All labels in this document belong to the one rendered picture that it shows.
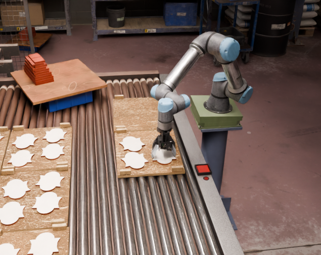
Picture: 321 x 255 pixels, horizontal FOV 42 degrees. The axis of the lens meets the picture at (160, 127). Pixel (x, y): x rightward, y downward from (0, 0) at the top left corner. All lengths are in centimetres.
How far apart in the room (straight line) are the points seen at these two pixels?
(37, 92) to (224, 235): 151
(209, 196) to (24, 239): 87
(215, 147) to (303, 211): 105
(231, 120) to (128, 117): 65
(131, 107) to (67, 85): 44
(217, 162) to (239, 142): 128
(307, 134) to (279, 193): 104
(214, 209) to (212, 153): 88
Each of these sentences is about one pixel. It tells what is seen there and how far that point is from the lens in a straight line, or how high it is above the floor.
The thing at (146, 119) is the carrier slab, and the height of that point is 94.
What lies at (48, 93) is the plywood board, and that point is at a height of 104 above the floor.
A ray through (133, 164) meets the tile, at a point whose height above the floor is 95.
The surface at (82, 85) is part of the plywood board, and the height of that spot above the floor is 104.
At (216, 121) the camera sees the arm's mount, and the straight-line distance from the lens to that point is 266.
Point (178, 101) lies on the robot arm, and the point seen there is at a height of 127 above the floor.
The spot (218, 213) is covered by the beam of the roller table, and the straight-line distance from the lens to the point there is 200.
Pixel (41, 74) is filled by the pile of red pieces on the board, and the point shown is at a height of 111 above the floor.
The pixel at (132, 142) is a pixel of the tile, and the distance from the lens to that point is 237.
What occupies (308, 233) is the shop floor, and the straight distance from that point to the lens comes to 336.
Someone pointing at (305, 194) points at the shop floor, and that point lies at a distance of 370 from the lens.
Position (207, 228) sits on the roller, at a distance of 192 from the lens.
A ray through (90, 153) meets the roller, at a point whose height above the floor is 92.
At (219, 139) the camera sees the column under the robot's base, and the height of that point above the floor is 75.
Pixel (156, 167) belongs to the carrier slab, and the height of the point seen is 94.
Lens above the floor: 228
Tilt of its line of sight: 32 degrees down
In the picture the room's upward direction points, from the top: 1 degrees clockwise
